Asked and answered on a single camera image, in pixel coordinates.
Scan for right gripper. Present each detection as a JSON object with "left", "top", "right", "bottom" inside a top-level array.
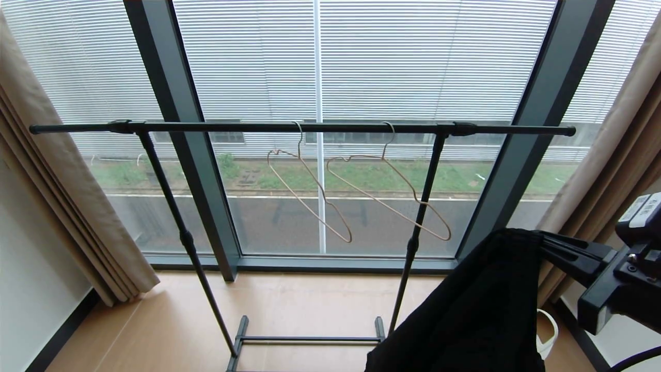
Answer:
[{"left": 537, "top": 231, "right": 661, "bottom": 335}]

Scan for black shorts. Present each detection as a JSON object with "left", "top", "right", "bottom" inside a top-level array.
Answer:
[{"left": 364, "top": 227, "right": 547, "bottom": 372}]

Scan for white laundry basket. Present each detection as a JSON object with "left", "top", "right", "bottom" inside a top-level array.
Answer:
[{"left": 536, "top": 308, "right": 559, "bottom": 361}]

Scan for pink clothes hanger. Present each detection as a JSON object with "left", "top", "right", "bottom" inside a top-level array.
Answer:
[
  {"left": 326, "top": 121, "right": 452, "bottom": 242},
  {"left": 267, "top": 121, "right": 353, "bottom": 243}
]

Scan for black clothes rack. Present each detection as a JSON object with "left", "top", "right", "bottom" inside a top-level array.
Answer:
[{"left": 28, "top": 119, "right": 577, "bottom": 372}]

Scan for beige curtain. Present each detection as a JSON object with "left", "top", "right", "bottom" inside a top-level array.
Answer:
[
  {"left": 537, "top": 21, "right": 661, "bottom": 305},
  {"left": 0, "top": 10, "right": 161, "bottom": 308}
]

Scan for window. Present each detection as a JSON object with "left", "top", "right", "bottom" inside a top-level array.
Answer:
[{"left": 3, "top": 0, "right": 661, "bottom": 282}]

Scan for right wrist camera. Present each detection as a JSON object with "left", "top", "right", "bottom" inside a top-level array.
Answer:
[{"left": 613, "top": 192, "right": 661, "bottom": 285}]

